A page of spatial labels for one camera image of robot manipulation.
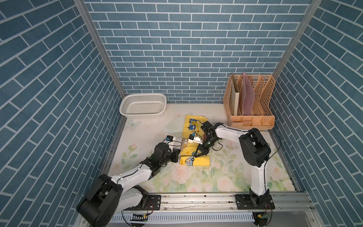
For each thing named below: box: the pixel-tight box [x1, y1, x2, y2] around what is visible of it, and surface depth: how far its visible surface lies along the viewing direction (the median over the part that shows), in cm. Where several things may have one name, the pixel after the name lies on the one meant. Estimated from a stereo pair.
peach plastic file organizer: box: [223, 74, 276, 131], surface depth 107 cm
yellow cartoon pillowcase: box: [180, 114, 210, 167], surface depth 93 cm
